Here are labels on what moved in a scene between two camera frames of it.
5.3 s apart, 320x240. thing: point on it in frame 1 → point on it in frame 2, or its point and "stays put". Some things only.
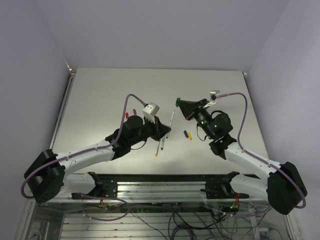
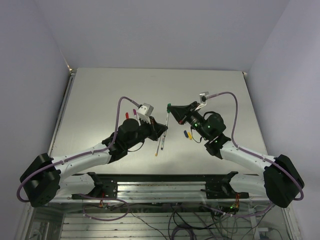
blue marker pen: (162, 141) stays put
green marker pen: (171, 122) → (168, 111)
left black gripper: (159, 129) stays put
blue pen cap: (186, 133) stays put
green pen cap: (176, 103) → (169, 104)
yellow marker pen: (157, 150) stays put
